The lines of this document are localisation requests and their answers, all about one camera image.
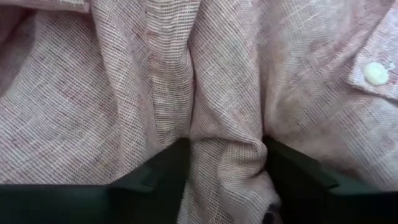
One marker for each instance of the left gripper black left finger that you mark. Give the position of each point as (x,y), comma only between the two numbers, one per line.
(93,203)

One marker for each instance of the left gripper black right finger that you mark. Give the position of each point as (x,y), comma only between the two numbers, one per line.
(326,208)

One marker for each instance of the pink woven linen shirt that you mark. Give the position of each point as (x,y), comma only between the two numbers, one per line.
(124,77)

